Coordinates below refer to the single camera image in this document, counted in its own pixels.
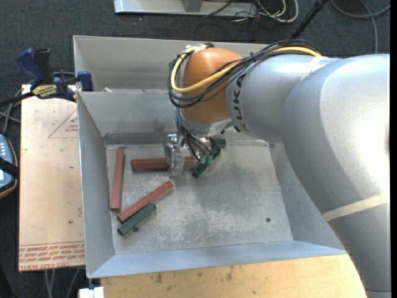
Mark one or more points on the brown cardboard board red print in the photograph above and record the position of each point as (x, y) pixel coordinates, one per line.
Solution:
(49, 172)

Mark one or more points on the red-brown flat block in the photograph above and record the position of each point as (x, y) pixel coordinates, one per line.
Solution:
(118, 178)
(145, 201)
(149, 164)

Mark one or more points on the grey metal bin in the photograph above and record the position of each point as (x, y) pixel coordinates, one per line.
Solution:
(217, 203)

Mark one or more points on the dark green flat block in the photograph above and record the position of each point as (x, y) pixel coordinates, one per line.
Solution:
(136, 219)

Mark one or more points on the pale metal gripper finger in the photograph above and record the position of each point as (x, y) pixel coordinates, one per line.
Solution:
(168, 149)
(177, 164)

